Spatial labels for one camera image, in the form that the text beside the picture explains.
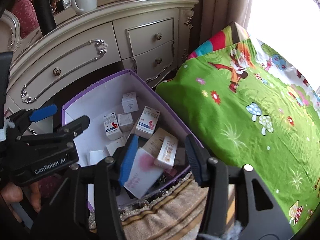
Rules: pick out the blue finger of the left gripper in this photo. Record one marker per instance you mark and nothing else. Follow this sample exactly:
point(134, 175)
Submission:
point(65, 133)
point(24, 118)

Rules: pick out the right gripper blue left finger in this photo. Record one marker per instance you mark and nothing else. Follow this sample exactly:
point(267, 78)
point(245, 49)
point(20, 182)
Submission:
point(110, 175)

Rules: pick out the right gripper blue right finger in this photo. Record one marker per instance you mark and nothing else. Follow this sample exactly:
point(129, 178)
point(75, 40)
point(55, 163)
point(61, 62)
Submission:
point(211, 173)

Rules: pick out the white box pink stain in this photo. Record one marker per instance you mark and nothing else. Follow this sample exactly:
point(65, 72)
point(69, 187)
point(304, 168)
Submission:
point(144, 173)

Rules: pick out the white text-covered box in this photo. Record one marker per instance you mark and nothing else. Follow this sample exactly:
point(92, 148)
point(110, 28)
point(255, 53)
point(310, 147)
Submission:
point(111, 127)

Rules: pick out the narrow white red-text box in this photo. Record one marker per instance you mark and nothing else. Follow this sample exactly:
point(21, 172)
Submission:
point(166, 157)

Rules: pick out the white medicine box red figure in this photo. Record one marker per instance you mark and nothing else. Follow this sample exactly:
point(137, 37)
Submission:
point(147, 122)

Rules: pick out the white made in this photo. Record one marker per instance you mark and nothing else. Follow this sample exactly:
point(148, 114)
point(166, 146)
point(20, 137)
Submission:
point(129, 102)

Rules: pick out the tall cream box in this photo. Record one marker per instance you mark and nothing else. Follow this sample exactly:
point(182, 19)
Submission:
point(154, 144)

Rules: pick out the small white cube box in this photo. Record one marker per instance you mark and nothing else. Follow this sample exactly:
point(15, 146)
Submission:
point(125, 122)

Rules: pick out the left hand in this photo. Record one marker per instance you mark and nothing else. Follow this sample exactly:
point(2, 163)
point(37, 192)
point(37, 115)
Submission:
point(12, 194)

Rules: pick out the pink binder clip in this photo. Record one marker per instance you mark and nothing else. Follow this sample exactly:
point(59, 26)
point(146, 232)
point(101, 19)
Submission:
point(170, 173)

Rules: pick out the striped towel cushion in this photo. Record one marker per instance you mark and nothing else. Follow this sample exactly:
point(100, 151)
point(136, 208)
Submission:
point(174, 212)

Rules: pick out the purple storage box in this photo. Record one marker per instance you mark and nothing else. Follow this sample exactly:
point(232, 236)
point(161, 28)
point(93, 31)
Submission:
point(104, 97)

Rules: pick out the green cartoon bedsheet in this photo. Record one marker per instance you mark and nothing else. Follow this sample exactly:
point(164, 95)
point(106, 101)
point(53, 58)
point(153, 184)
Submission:
point(249, 105)

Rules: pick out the black thermos bottle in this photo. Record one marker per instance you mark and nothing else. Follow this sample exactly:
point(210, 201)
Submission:
point(44, 16)

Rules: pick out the cream dresser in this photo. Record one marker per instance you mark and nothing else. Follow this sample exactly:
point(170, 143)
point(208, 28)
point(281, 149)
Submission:
point(149, 37)

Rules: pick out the white mug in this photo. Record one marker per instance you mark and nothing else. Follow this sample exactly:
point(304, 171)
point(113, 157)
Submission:
point(82, 6)

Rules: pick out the brown curtain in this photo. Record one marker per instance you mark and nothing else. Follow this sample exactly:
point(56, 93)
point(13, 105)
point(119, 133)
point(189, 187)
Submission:
point(211, 16)

